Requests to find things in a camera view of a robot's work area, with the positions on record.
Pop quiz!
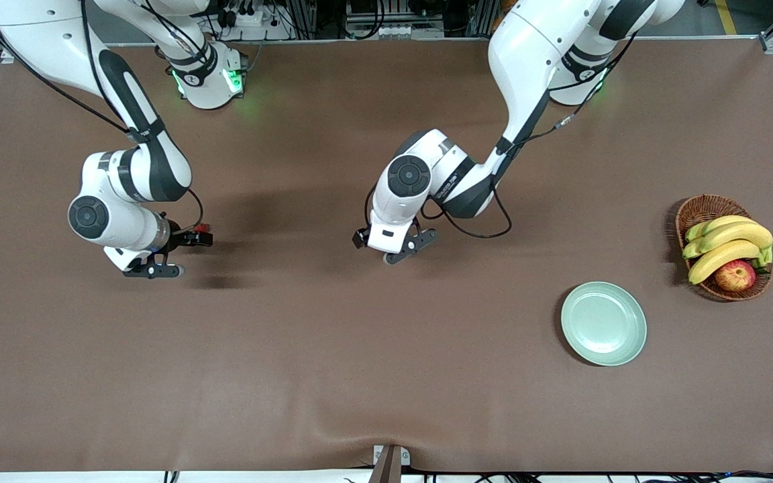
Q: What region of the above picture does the brown table cloth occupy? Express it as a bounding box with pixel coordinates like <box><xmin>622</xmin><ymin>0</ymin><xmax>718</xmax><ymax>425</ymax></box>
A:
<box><xmin>0</xmin><ymin>39</ymin><xmax>773</xmax><ymax>474</ymax></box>

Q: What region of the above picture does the red yellow apple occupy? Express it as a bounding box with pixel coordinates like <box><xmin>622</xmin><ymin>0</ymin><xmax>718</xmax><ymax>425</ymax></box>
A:
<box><xmin>714</xmin><ymin>260</ymin><xmax>757</xmax><ymax>292</ymax></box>

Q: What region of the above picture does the white power strip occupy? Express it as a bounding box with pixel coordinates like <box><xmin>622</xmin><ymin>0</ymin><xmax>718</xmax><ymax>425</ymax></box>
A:
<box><xmin>215</xmin><ymin>0</ymin><xmax>293</xmax><ymax>41</ymax></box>

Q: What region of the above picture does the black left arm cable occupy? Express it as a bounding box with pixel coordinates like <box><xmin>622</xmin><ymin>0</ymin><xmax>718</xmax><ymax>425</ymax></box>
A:
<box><xmin>362</xmin><ymin>27</ymin><xmax>639</xmax><ymax>239</ymax></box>

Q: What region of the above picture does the metal table edge bracket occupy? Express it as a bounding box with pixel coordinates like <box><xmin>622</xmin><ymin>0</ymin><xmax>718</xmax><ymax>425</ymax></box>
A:
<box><xmin>368</xmin><ymin>444</ymin><xmax>411</xmax><ymax>483</ymax></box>

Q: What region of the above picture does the white terminal strip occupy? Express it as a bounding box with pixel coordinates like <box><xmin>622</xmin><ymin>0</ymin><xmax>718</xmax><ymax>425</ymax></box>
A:
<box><xmin>346</xmin><ymin>23</ymin><xmax>444</xmax><ymax>40</ymax></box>

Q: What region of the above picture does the greenish yellow banana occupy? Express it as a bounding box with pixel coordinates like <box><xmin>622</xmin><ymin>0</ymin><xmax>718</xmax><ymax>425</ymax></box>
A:
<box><xmin>685</xmin><ymin>215</ymin><xmax>756</xmax><ymax>242</ymax></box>

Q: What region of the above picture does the brown wicker basket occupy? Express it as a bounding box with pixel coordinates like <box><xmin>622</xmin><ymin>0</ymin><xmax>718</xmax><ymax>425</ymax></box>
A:
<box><xmin>674</xmin><ymin>194</ymin><xmax>773</xmax><ymax>302</ymax></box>

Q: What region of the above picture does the pale green plate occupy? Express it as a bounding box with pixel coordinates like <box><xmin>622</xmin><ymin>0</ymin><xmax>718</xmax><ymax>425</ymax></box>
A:
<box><xmin>560</xmin><ymin>281</ymin><xmax>648</xmax><ymax>367</ymax></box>

